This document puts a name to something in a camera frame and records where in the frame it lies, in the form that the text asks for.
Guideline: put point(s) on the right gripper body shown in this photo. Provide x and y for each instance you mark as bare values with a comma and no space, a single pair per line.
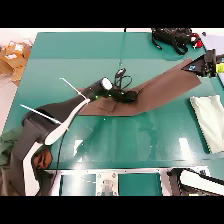
209,63

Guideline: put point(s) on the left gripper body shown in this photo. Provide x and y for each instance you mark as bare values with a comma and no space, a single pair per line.
126,96

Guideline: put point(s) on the brown garment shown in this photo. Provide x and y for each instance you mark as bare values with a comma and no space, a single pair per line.
160,90

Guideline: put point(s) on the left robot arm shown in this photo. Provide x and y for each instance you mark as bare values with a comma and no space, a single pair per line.
69,119

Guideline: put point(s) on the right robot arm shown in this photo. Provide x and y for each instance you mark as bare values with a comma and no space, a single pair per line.
200,182

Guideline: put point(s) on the black bag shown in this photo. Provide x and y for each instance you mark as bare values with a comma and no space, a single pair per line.
173,37

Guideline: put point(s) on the pale green garment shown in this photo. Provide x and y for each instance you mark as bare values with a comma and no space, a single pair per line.
210,119

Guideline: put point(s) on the orange-brown garment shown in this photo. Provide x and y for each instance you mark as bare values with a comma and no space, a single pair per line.
42,160

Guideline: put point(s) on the cardboard boxes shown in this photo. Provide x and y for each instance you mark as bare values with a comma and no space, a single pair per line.
14,60

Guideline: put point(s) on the dark green garment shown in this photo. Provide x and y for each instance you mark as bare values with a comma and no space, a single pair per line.
8,145

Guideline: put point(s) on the grey garment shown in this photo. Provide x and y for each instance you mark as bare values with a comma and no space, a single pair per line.
7,181

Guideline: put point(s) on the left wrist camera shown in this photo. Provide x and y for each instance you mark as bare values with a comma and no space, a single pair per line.
120,72

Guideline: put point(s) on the silver frame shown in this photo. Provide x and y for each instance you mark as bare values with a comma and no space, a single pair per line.
106,184

